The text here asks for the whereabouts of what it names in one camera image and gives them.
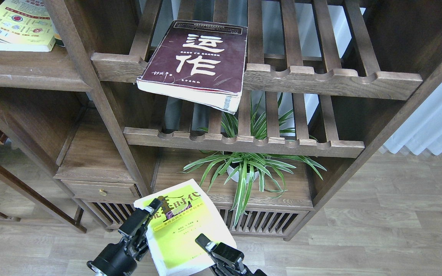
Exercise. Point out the white curtain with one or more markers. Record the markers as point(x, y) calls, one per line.
point(422, 130)

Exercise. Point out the yellow green cover book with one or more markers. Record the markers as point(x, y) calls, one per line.
point(185, 213)

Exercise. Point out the white plant pot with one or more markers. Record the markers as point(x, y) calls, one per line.
point(233, 171)

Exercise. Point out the green spider plant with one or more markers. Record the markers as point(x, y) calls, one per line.
point(267, 164)

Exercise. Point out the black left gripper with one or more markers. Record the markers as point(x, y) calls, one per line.
point(120, 259)

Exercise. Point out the upright book top left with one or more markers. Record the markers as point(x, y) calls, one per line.
point(58, 39)

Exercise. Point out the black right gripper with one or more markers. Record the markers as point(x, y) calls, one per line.
point(227, 260)

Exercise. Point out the small colourful cover book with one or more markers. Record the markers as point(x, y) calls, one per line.
point(25, 26)

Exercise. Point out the wooden furniture at left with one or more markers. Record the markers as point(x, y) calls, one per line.
point(60, 217)

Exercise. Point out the brass drawer knob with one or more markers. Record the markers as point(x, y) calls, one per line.
point(102, 192)

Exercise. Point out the maroon book white characters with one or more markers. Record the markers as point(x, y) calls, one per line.
point(201, 62)

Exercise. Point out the dark wooden bookshelf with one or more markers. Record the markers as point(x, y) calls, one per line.
point(352, 71)

